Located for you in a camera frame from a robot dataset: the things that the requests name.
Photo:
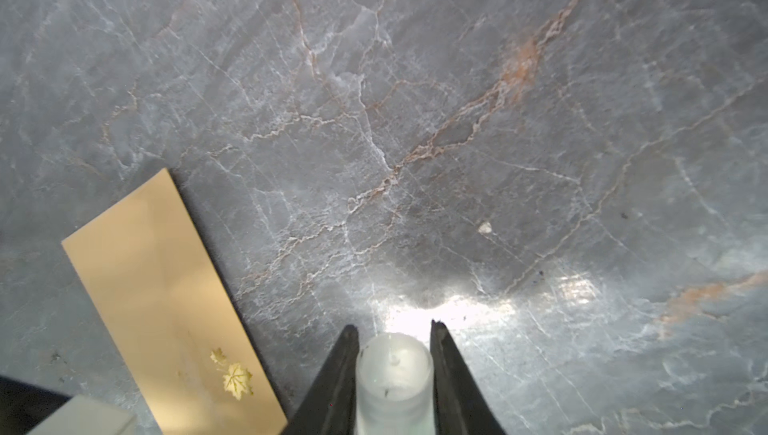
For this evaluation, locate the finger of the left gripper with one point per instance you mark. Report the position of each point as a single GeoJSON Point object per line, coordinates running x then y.
{"type": "Point", "coordinates": [24, 406]}

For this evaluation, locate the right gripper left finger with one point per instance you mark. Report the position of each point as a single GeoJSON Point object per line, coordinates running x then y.
{"type": "Point", "coordinates": [330, 405]}

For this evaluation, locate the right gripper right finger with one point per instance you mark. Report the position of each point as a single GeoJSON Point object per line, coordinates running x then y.
{"type": "Point", "coordinates": [459, 406]}

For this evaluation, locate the white glue stick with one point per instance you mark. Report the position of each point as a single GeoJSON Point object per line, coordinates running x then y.
{"type": "Point", "coordinates": [85, 416]}

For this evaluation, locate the brown kraft envelope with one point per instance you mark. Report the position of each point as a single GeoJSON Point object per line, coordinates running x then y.
{"type": "Point", "coordinates": [147, 272]}

